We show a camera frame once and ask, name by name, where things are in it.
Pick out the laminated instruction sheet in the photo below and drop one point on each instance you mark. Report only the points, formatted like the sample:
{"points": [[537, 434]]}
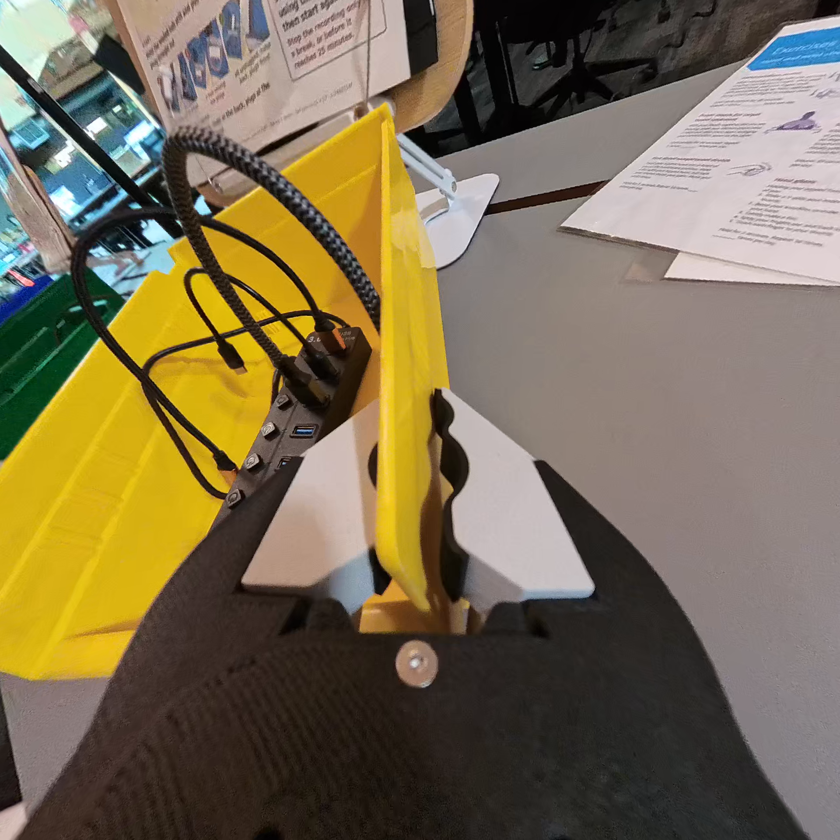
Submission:
{"points": [[754, 164]]}

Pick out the white stand with instruction board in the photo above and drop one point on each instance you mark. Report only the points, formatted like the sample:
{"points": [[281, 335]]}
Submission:
{"points": [[229, 65]]}

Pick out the black USB hub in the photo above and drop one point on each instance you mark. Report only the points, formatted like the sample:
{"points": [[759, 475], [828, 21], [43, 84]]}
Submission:
{"points": [[344, 387]]}

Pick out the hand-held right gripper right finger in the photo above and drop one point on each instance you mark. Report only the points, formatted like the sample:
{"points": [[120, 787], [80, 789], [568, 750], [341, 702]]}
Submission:
{"points": [[518, 531]]}

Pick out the yellow plastic bin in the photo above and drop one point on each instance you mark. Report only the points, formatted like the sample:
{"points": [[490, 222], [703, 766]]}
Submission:
{"points": [[98, 492]]}

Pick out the black pole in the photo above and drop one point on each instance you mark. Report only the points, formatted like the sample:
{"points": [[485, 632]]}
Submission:
{"points": [[98, 149]]}

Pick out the green plastic bin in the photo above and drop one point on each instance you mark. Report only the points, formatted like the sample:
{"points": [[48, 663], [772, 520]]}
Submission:
{"points": [[39, 367]]}

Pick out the white paper sheet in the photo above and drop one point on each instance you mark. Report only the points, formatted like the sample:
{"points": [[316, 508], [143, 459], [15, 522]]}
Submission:
{"points": [[722, 270]]}

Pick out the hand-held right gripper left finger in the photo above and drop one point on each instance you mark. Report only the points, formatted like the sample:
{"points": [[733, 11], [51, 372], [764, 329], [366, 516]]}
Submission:
{"points": [[315, 525]]}

